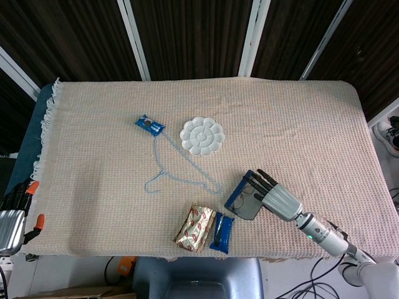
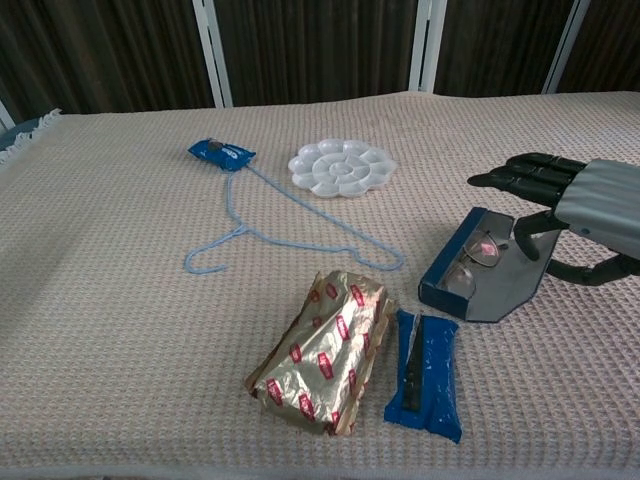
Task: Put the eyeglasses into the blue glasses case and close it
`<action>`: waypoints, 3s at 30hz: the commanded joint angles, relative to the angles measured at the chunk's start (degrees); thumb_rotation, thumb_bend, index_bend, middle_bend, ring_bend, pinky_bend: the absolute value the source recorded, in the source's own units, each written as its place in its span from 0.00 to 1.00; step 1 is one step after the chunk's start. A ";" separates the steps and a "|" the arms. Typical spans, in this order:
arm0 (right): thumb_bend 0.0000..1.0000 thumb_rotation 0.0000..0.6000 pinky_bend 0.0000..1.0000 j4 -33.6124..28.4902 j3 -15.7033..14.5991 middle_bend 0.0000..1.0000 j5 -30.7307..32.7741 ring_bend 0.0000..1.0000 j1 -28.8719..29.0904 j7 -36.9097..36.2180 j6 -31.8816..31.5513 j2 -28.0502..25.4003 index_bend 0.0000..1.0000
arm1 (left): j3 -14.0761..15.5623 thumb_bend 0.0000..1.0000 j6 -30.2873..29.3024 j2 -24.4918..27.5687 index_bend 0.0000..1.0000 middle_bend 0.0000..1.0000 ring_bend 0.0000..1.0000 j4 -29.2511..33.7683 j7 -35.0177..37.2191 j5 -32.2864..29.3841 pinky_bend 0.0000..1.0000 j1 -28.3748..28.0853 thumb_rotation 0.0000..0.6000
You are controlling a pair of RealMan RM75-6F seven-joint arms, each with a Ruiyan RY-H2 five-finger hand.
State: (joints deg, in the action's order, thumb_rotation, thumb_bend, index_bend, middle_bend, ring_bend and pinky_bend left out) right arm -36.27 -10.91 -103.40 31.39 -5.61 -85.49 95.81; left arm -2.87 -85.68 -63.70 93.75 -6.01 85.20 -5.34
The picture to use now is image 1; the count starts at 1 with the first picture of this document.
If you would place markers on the dark brown pleated curtain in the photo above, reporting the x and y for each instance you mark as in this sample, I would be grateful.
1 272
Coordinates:
193 31

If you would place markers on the white black sneaker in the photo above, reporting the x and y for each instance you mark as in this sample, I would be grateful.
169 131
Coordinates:
386 134

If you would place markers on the long blue snack packet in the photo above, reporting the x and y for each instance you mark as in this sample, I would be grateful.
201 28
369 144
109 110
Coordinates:
223 232

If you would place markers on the right robot hand grey black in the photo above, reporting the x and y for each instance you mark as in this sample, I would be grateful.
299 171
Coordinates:
280 201

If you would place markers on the orange black device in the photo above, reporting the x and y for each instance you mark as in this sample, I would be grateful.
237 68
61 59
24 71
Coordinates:
126 266

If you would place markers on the grey folder with eyeglasses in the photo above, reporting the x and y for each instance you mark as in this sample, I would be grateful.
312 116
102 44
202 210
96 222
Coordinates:
247 210

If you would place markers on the white metal frame post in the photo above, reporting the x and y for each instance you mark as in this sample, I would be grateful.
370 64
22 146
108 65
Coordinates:
385 112
134 40
18 74
251 40
324 43

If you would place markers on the gold red snack bag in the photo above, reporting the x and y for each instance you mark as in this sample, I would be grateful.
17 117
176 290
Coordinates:
194 229

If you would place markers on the blue cookie packet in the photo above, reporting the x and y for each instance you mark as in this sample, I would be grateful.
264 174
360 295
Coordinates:
149 124

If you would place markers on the right robot arm silver white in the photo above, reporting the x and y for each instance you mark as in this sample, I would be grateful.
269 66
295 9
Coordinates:
327 236

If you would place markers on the thin-framed eyeglasses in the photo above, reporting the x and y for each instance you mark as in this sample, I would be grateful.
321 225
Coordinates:
238 202

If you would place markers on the beige waffle tablecloth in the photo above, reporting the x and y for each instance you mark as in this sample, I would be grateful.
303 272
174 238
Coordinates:
93 187

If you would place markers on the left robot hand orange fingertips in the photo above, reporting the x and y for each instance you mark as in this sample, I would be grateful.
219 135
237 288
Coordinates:
11 229

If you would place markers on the blue grey plastic chair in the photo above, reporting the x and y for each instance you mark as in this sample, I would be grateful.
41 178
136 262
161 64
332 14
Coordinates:
199 277

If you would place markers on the white flower paint palette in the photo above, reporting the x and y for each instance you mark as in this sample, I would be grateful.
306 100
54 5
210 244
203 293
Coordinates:
202 136

